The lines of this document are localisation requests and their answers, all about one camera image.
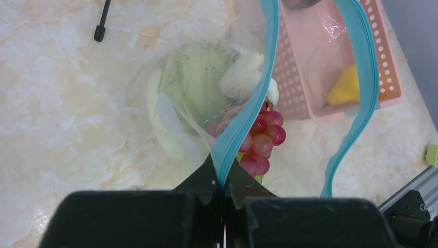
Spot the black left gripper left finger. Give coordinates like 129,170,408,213
39,157,219,247

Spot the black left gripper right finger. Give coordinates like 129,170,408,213
224,161,397,247

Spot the red grapes bunch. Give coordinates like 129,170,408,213
236,99,287,181

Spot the green cabbage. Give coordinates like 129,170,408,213
146,41,243,164

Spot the clear zip bag blue zipper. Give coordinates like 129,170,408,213
134,1,379,197

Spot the white garlic bulb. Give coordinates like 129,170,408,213
219,51,264,102

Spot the pink plastic perforated basket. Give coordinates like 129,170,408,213
272,1,402,122

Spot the yellow lemon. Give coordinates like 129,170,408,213
326,64,359,106

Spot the red apple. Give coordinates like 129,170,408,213
282,0,321,9

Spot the light green block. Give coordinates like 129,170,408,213
425,145,438,167

